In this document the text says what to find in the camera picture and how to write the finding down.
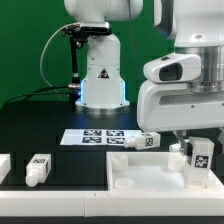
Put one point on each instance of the white obstacle fence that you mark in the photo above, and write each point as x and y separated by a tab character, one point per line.
111	203

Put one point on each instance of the white square table top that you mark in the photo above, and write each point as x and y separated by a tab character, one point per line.
148	171

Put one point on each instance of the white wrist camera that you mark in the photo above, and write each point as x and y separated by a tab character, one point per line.
173	68

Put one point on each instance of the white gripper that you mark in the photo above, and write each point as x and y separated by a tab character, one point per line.
173	107

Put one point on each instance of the black camera on stand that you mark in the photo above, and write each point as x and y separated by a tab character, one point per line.
79	33

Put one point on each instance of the white paper with tags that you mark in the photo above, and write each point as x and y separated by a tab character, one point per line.
96	136

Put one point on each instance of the white block at left edge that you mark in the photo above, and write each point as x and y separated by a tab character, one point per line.
5	166

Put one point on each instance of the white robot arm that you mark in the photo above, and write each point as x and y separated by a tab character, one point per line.
196	26

